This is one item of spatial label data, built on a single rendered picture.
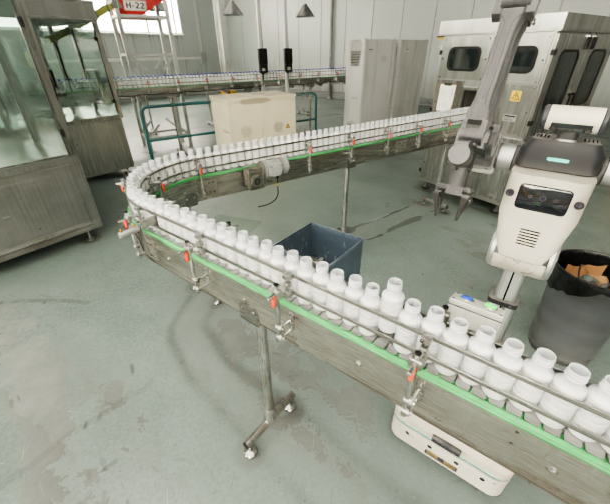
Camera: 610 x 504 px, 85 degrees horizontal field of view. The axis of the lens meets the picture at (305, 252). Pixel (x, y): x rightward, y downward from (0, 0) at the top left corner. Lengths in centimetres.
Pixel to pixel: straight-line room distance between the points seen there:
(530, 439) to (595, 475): 12
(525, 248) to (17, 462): 247
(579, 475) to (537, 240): 69
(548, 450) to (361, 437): 114
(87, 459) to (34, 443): 33
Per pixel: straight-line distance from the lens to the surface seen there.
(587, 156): 137
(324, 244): 176
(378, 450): 198
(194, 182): 241
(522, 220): 135
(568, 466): 104
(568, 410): 95
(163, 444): 209
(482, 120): 113
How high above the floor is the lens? 172
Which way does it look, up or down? 31 degrees down
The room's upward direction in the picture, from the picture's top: straight up
